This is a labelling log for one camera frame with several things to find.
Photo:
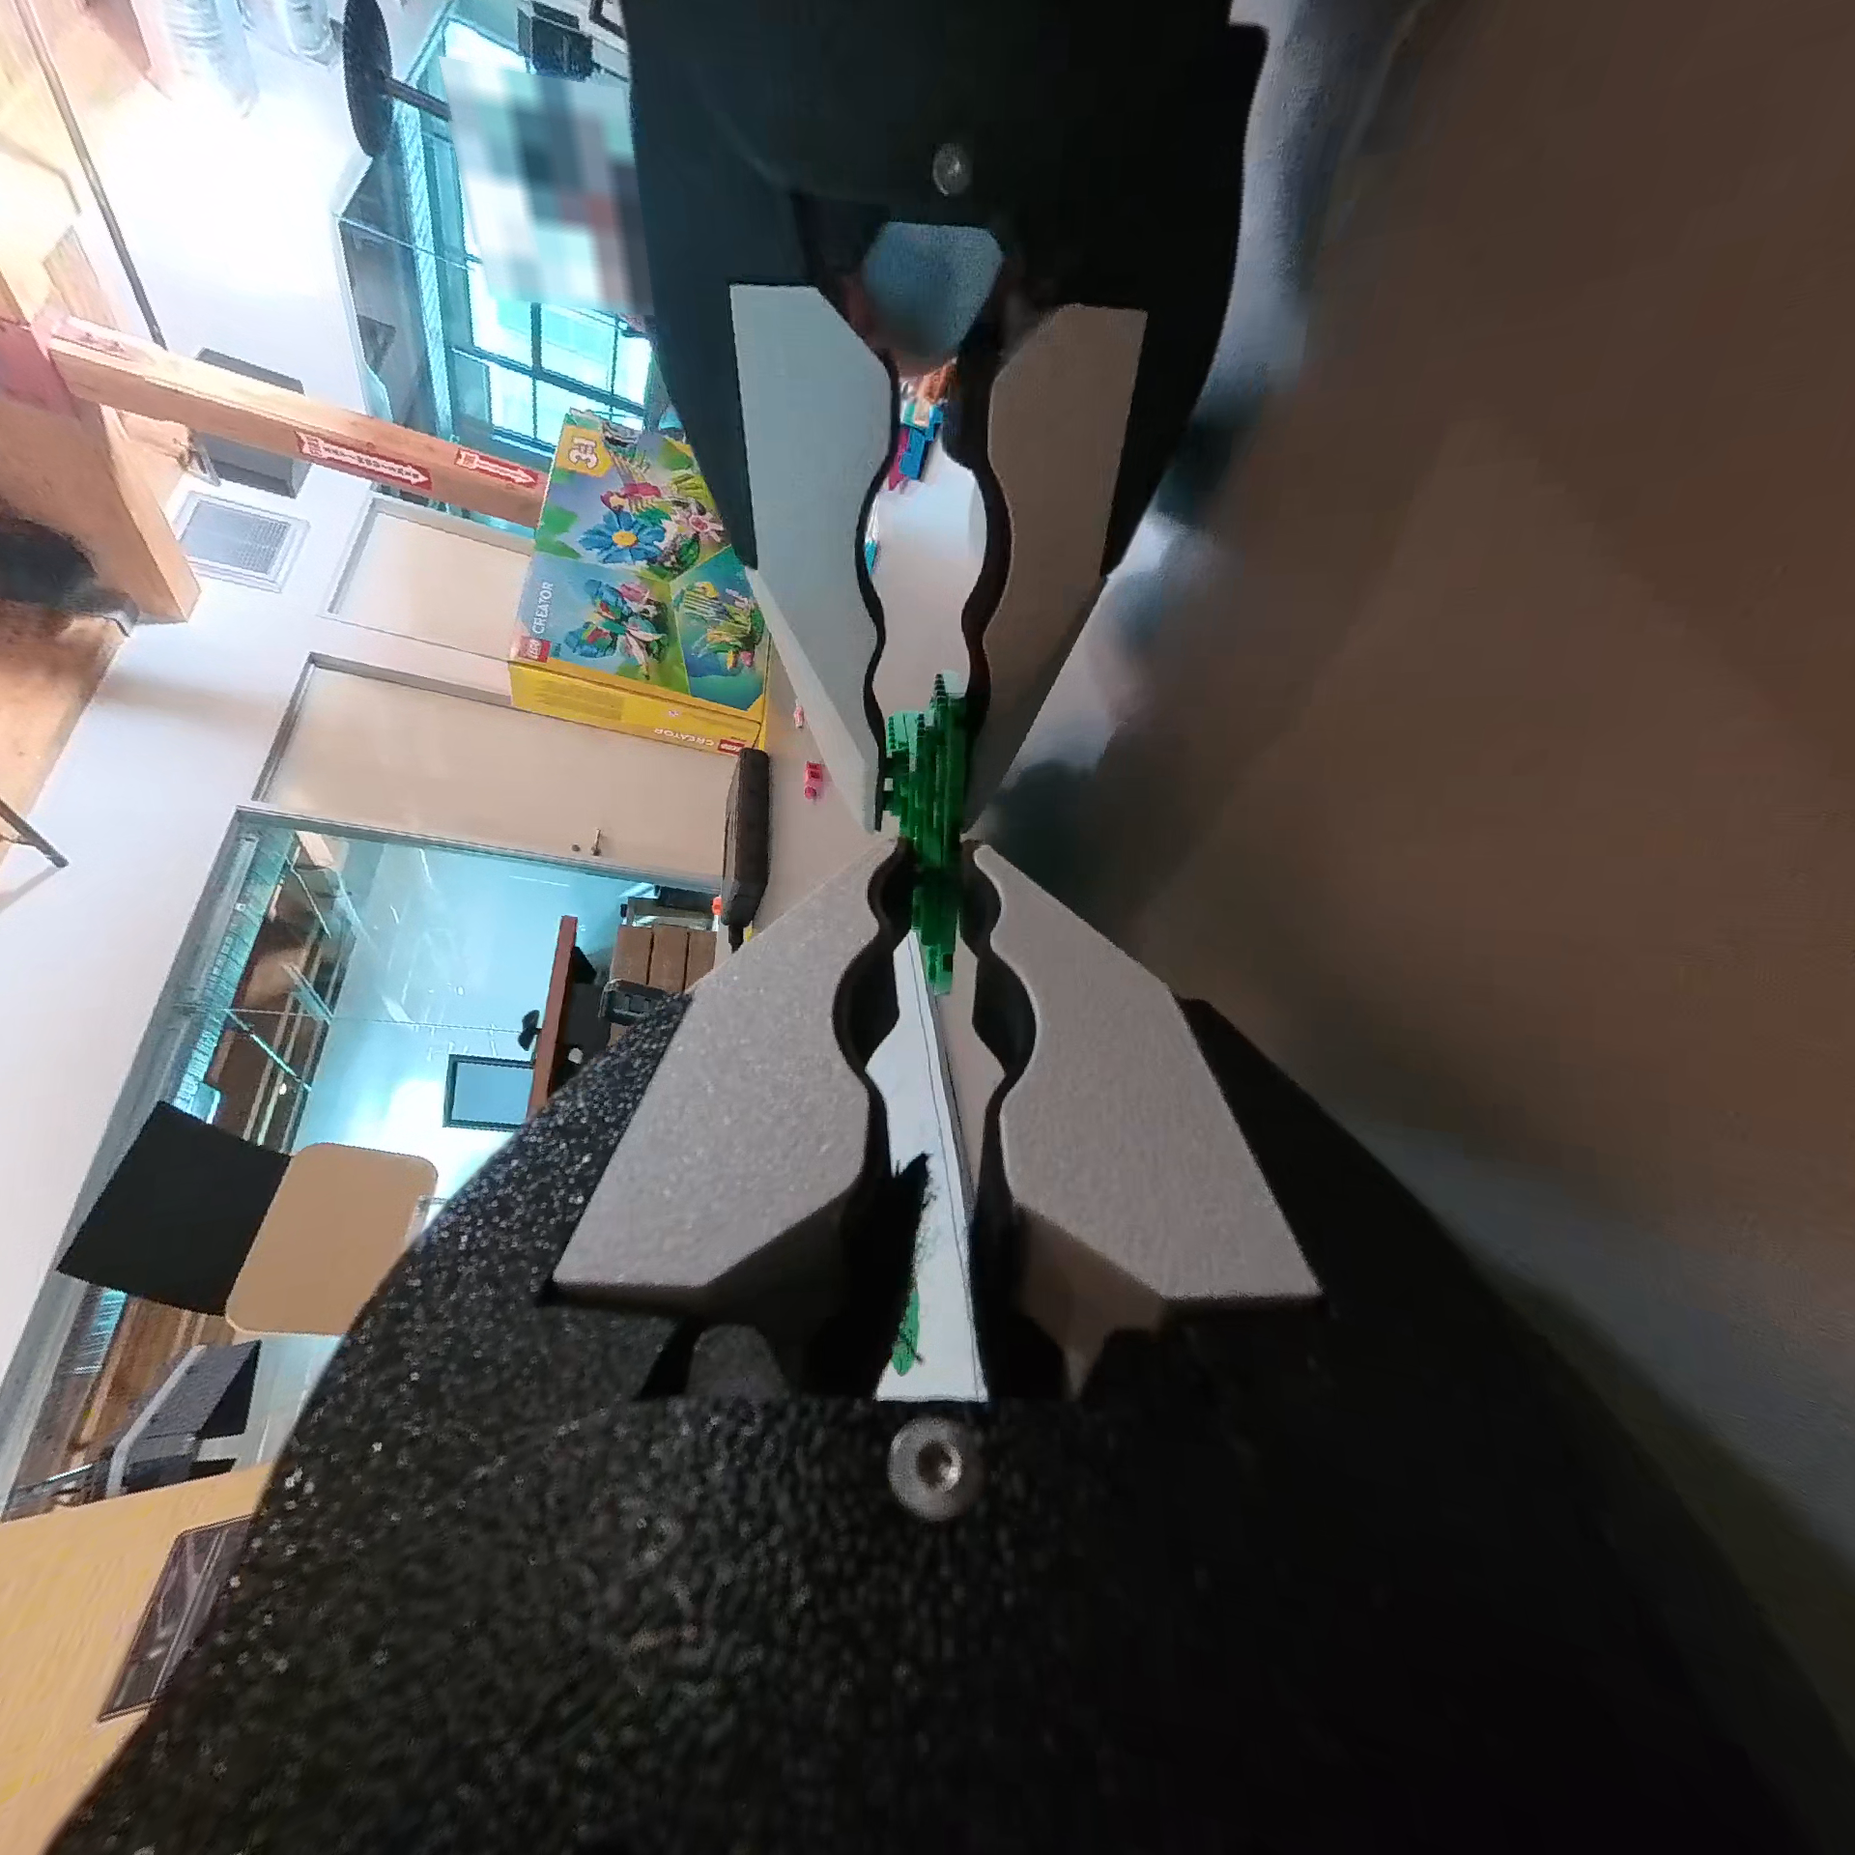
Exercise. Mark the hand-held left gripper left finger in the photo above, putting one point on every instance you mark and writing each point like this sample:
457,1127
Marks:
710,1159

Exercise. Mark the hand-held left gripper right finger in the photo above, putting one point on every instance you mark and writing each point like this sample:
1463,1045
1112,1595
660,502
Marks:
1145,1159

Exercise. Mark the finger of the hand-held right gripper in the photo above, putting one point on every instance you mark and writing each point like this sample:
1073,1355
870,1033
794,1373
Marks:
1058,479
806,463

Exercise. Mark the green brick paddle model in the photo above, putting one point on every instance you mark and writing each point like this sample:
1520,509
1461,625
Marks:
928,783

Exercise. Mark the white instruction booklet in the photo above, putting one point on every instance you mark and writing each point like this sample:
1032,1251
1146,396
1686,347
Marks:
956,1231

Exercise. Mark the colourful toy set box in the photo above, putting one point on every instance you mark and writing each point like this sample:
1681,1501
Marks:
623,579

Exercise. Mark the glass meeting room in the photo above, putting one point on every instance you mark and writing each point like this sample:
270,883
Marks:
508,361

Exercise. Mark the black case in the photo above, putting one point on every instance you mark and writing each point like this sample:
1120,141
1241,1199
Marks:
749,839

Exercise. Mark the glass office partition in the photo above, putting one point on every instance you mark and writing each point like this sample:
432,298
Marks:
407,986

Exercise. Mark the tan chair back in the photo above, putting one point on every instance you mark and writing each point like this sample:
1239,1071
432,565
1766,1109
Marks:
349,1231

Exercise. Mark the black floor lamp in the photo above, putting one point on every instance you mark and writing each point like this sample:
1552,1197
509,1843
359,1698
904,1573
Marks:
369,74

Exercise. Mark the wooden column with red signs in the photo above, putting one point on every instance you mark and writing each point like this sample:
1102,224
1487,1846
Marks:
289,426

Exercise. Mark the black chair back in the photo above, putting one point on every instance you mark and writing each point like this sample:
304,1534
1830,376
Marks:
160,1204

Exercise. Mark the black box speaker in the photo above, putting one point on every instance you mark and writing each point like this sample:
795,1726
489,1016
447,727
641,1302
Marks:
247,472

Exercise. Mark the dark tablet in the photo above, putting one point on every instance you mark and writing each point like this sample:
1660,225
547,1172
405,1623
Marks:
175,1623

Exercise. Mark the light wooden table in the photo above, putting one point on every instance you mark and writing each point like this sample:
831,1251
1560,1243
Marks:
59,1667

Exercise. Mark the white wall vent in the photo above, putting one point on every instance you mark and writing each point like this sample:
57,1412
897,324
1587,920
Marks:
239,540

